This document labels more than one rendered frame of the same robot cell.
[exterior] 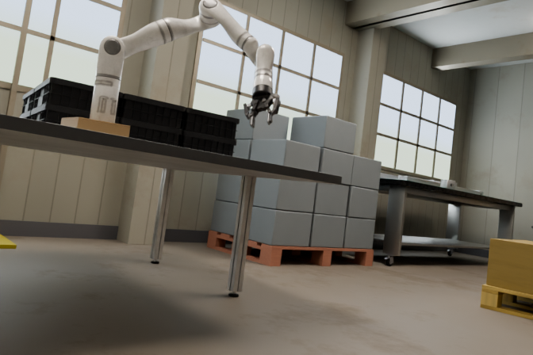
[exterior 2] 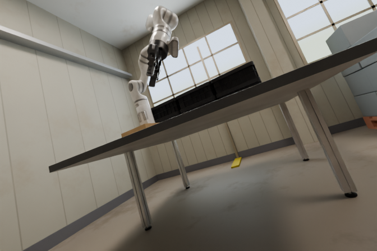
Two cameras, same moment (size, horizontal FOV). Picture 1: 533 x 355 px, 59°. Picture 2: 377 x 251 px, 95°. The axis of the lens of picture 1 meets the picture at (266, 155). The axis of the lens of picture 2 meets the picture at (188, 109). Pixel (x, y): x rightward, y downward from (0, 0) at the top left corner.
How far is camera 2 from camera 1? 151 cm
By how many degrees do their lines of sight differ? 58
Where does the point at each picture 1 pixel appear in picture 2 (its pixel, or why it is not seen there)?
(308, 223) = not seen: outside the picture
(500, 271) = not seen: outside the picture
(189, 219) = (345, 114)
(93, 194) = (273, 125)
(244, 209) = (312, 119)
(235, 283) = (343, 185)
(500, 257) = not seen: outside the picture
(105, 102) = (139, 116)
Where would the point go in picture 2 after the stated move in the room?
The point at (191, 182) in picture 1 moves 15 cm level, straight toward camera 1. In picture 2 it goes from (331, 93) to (329, 94)
